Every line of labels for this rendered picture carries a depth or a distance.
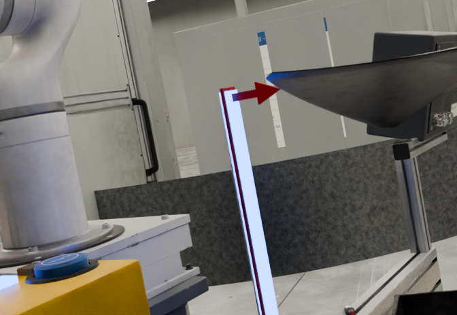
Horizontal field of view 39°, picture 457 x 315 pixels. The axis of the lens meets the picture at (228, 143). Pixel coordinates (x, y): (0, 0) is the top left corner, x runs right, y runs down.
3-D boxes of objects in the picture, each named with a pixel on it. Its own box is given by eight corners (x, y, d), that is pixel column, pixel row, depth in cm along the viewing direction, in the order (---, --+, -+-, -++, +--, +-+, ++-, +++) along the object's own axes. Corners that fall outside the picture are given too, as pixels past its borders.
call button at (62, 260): (62, 288, 47) (57, 264, 47) (26, 288, 49) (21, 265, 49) (101, 270, 50) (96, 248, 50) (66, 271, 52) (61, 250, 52)
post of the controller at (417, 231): (427, 253, 113) (407, 141, 112) (410, 254, 115) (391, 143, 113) (432, 248, 115) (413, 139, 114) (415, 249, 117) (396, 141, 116)
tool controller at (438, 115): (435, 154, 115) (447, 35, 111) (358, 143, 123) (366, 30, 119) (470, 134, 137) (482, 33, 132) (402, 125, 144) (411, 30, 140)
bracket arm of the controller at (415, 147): (411, 159, 112) (407, 142, 112) (394, 161, 114) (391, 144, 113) (447, 139, 131) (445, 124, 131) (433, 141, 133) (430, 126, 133)
